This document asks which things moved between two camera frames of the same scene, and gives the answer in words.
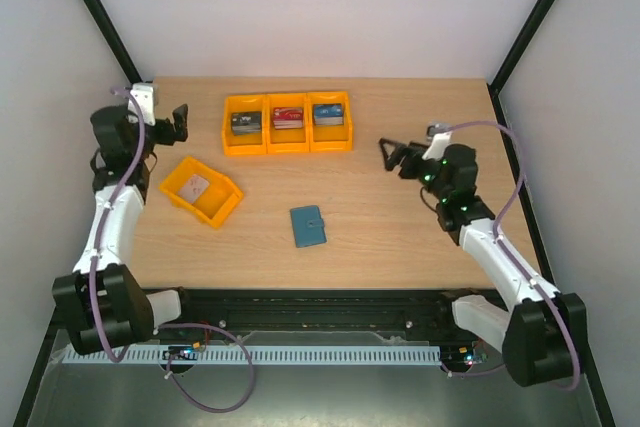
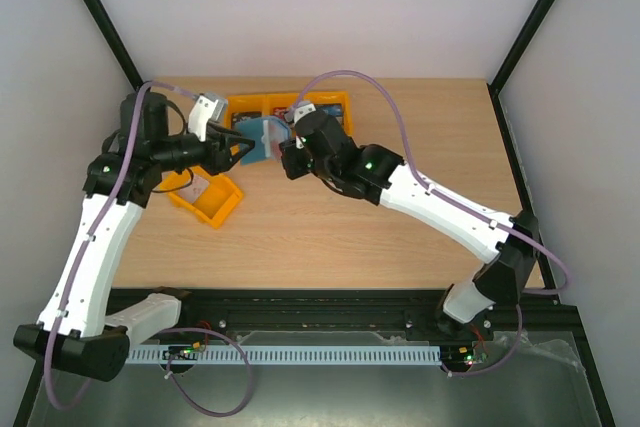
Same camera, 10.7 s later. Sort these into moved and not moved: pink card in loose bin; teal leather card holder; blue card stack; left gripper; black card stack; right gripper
Moved: right gripper; teal leather card holder; left gripper
Not moved: blue card stack; pink card in loose bin; black card stack
